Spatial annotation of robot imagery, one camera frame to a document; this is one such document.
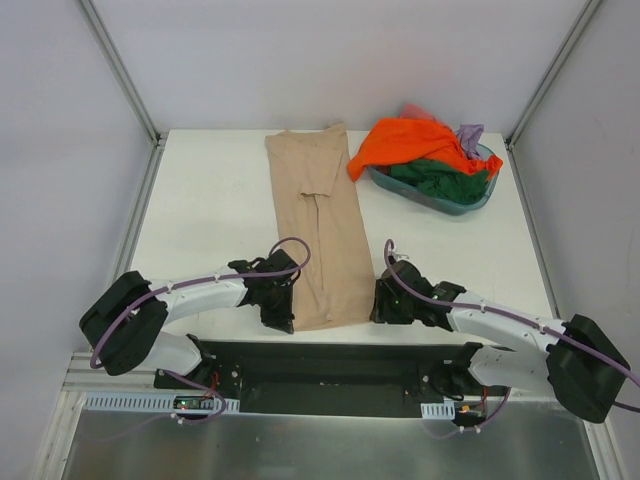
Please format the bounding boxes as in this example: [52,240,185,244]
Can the beige t shirt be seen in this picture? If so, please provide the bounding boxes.
[265,124,375,331]

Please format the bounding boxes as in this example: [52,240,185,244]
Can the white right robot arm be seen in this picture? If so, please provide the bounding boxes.
[372,255,631,423]

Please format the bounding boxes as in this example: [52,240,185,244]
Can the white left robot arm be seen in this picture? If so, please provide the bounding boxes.
[79,249,299,389]

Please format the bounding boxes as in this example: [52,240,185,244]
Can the teal plastic laundry basket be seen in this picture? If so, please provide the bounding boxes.
[367,145,502,216]

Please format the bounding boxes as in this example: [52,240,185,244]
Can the green t shirt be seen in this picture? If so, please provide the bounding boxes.
[389,159,489,205]

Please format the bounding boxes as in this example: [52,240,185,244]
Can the orange t shirt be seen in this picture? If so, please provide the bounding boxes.
[347,118,503,181]

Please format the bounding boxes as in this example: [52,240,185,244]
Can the lilac t shirt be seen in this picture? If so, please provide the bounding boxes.
[455,124,484,160]

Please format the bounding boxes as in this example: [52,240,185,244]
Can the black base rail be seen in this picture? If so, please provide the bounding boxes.
[149,339,511,416]

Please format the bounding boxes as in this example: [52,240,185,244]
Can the right white cable duct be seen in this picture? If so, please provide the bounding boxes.
[421,401,489,420]

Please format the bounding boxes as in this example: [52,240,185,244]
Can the white cable duct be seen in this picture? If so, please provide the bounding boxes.
[85,393,240,415]
[421,401,489,420]

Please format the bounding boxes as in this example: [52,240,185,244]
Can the left white cable duct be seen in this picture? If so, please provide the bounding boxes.
[85,393,240,415]

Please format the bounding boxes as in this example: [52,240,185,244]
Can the left aluminium frame post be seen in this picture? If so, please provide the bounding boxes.
[75,0,162,146]

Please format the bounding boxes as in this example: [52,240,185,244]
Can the aluminium frame post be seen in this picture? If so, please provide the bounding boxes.
[75,0,162,146]
[505,0,606,151]

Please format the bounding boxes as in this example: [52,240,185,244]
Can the right aluminium frame post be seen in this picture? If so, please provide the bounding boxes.
[505,0,606,151]

